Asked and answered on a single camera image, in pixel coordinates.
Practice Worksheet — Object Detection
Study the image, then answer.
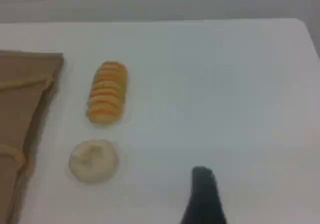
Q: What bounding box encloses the round pale egg yolk pastry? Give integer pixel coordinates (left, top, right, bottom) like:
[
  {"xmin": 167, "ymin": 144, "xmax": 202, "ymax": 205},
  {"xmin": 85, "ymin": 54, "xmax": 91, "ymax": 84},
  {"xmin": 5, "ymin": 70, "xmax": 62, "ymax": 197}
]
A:
[{"xmin": 68, "ymin": 138, "xmax": 120, "ymax": 184}]

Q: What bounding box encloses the brown jute tote bag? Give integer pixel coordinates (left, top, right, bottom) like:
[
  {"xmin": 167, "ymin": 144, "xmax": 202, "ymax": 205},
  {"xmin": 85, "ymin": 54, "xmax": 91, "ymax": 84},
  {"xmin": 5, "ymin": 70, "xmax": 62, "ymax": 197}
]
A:
[{"xmin": 0, "ymin": 50, "xmax": 65, "ymax": 224}]

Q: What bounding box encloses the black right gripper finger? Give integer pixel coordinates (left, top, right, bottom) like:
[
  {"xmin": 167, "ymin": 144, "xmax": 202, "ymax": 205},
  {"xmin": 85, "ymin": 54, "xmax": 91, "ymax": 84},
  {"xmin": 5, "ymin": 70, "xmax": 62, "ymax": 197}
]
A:
[{"xmin": 179, "ymin": 166, "xmax": 227, "ymax": 224}]

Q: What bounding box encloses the long orange striped bread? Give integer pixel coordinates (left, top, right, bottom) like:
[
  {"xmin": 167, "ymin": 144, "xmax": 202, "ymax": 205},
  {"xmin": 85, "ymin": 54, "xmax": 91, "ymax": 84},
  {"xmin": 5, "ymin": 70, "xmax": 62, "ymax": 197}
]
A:
[{"xmin": 86, "ymin": 60, "xmax": 128, "ymax": 126}]

